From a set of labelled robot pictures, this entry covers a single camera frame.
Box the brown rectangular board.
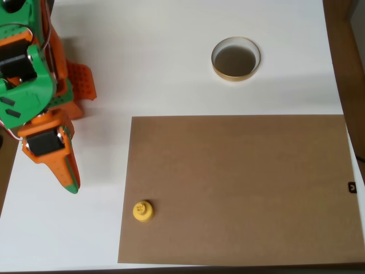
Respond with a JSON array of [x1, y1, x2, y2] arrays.
[[117, 114, 365, 265]]

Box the small yellow plastic piece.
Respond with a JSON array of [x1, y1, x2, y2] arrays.
[[132, 200, 155, 224]]

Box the round gold-rimmed dish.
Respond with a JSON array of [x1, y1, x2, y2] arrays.
[[211, 36, 261, 83]]

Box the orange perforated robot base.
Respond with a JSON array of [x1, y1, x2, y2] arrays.
[[47, 58, 98, 120]]

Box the large white sheet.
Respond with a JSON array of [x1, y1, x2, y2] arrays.
[[0, 0, 365, 272]]

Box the white red servo cable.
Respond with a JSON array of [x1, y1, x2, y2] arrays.
[[0, 121, 25, 142]]

